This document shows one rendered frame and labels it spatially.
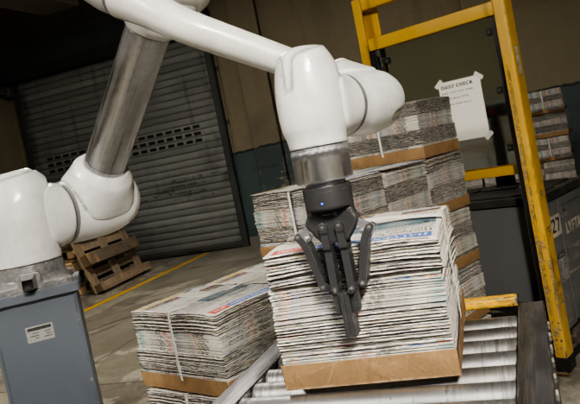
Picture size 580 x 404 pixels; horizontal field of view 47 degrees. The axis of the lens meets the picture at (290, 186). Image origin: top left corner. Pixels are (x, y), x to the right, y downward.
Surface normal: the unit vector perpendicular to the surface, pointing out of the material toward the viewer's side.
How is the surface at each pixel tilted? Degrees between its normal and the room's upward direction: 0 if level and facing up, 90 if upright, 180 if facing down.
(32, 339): 90
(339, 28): 90
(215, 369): 90
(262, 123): 90
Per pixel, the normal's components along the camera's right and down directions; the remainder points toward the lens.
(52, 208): 0.77, -0.22
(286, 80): -0.65, 0.00
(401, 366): -0.26, 0.15
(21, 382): 0.29, 0.00
